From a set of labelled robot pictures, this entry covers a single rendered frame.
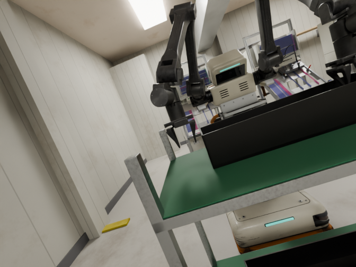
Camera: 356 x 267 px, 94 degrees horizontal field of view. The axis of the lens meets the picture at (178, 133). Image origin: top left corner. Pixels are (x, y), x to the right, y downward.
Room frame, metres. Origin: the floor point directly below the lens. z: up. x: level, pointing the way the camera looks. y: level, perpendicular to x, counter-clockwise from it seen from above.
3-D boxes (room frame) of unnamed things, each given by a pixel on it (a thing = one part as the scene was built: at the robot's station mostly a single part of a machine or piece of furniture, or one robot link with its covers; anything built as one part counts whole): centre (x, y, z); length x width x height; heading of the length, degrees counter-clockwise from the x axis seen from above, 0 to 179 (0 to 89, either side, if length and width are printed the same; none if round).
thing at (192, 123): (0.58, -0.04, 1.08); 0.07 x 0.07 x 0.09; 83
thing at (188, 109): (2.90, -0.52, 0.66); 1.01 x 0.73 x 1.31; 174
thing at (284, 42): (2.80, -2.01, 1.52); 0.51 x 0.13 x 0.27; 84
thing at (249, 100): (1.01, -0.42, 0.99); 0.28 x 0.16 x 0.22; 83
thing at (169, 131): (0.58, 0.00, 1.08); 0.07 x 0.07 x 0.09; 83
